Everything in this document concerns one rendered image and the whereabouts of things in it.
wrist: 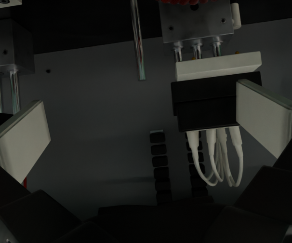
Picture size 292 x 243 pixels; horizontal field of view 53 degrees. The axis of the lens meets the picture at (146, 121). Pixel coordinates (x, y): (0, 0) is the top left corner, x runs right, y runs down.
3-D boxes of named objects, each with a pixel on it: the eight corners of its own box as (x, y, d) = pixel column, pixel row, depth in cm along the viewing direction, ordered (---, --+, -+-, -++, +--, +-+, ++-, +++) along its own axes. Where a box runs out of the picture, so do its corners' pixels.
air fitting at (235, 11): (227, -1, 32) (231, 26, 32) (238, -2, 32) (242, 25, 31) (226, 4, 33) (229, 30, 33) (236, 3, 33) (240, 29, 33)
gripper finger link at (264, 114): (290, 108, 13) (306, 106, 13) (235, 79, 19) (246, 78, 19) (285, 168, 14) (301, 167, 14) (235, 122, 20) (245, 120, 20)
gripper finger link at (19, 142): (13, 198, 14) (-4, 199, 14) (51, 141, 20) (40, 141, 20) (-4, 138, 13) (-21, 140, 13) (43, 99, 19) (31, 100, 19)
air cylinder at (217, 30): (157, -6, 31) (163, 44, 31) (228, -17, 31) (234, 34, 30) (159, 14, 37) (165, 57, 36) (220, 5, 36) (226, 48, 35)
